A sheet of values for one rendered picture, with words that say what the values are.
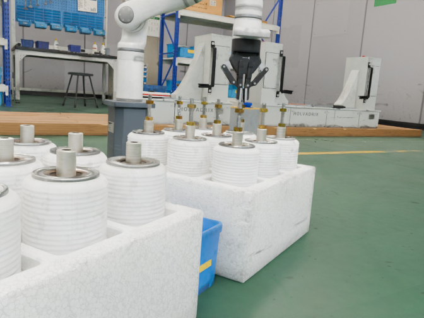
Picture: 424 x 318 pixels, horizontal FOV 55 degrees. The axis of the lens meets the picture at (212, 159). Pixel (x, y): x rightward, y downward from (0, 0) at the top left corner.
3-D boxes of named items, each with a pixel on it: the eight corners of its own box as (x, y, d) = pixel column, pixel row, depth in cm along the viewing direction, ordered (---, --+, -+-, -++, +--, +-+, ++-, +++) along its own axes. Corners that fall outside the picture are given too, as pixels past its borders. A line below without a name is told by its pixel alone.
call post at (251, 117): (222, 204, 131) (229, 107, 126) (233, 200, 137) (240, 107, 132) (242, 209, 128) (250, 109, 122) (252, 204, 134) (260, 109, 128)
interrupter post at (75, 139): (64, 153, 63) (64, 132, 63) (76, 152, 65) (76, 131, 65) (74, 155, 62) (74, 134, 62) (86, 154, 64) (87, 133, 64)
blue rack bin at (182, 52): (164, 58, 630) (165, 44, 626) (187, 60, 649) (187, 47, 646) (179, 57, 587) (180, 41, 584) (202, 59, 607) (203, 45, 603)
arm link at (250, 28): (234, 35, 98) (236, 8, 97) (226, 40, 109) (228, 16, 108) (270, 38, 99) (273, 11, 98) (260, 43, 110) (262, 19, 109)
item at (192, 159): (206, 212, 98) (211, 137, 95) (206, 226, 88) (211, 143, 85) (166, 210, 98) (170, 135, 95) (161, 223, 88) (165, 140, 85)
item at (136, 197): (81, 284, 59) (83, 162, 56) (126, 262, 68) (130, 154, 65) (132, 305, 55) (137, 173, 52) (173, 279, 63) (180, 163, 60)
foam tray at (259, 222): (98, 235, 97) (100, 161, 94) (190, 202, 130) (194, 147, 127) (243, 284, 78) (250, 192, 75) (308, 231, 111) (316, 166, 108)
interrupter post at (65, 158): (50, 177, 48) (50, 149, 47) (67, 174, 50) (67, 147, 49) (65, 180, 46) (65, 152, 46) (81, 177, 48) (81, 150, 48)
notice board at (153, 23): (132, 34, 696) (133, 12, 690) (159, 37, 720) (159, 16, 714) (132, 33, 694) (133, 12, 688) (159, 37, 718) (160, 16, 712)
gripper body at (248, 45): (259, 40, 110) (256, 76, 111) (228, 38, 109) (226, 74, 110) (266, 36, 102) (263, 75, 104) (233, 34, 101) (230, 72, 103)
